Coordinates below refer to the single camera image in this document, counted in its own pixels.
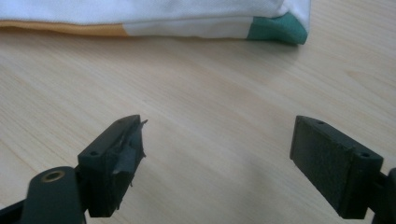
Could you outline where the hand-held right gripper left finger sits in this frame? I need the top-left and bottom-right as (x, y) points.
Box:
(77, 114), (149, 218)

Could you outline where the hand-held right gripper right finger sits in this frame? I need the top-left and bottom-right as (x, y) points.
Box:
(289, 115), (385, 220)

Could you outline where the white tote bag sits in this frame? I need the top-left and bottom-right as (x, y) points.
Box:
(0, 0), (312, 46)

